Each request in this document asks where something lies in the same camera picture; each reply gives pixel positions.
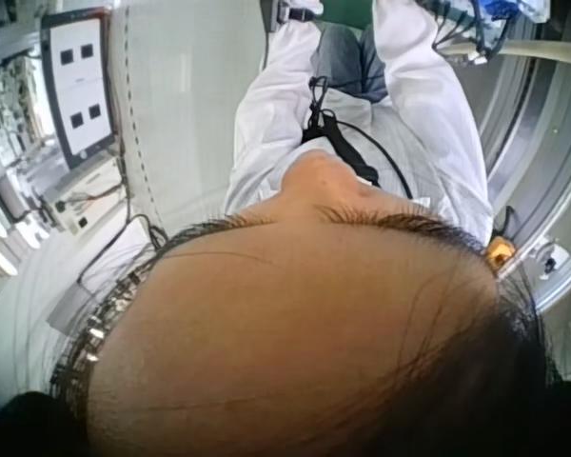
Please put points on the person's left hand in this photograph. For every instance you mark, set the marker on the person's left hand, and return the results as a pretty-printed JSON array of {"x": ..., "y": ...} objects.
[{"x": 310, "y": 5}]

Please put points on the black wrist band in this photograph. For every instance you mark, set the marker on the black wrist band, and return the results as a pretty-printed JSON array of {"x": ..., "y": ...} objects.
[{"x": 292, "y": 13}]

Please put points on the green mat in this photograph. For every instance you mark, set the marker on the green mat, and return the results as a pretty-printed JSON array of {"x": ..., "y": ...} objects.
[{"x": 347, "y": 12}]

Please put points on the person's legs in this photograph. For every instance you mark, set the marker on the person's legs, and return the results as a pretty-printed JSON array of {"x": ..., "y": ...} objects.
[{"x": 347, "y": 62}]

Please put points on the white tube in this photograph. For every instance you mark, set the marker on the white tube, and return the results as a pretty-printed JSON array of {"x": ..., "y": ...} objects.
[{"x": 547, "y": 50}]

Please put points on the black framed monitor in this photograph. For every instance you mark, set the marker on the black framed monitor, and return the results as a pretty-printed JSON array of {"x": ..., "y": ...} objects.
[{"x": 78, "y": 85}]

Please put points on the white test box with connectors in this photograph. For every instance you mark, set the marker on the white test box with connectors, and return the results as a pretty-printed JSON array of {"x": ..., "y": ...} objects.
[{"x": 83, "y": 200}]

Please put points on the yellow connector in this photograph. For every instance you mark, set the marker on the yellow connector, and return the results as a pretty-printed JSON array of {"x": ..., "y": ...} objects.
[{"x": 500, "y": 253}]

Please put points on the cluttered equipment rack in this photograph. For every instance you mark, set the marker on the cluttered equipment rack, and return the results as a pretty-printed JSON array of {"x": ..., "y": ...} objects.
[{"x": 9, "y": 95}]

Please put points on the white flat adapter box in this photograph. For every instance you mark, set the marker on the white flat adapter box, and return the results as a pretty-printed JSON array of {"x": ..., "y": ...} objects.
[{"x": 119, "y": 257}]

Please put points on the grey metal frame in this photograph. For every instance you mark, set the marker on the grey metal frame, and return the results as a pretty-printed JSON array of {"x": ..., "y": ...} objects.
[{"x": 542, "y": 157}]

